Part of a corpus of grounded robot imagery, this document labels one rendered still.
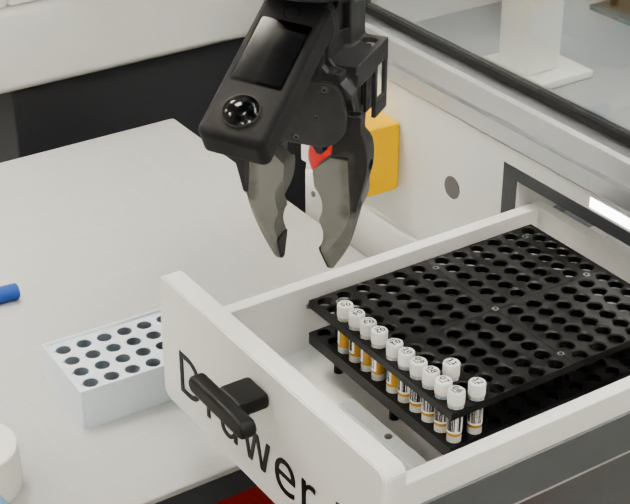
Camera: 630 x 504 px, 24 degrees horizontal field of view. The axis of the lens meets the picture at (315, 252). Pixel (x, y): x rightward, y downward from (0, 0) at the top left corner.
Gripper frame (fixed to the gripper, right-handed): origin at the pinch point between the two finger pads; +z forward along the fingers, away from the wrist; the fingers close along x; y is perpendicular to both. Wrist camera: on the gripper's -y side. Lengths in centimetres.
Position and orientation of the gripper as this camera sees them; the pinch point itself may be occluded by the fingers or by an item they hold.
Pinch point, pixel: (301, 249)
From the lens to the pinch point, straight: 102.0
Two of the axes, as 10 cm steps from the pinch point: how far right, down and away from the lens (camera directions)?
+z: 0.0, 8.7, 4.9
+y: 3.8, -4.6, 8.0
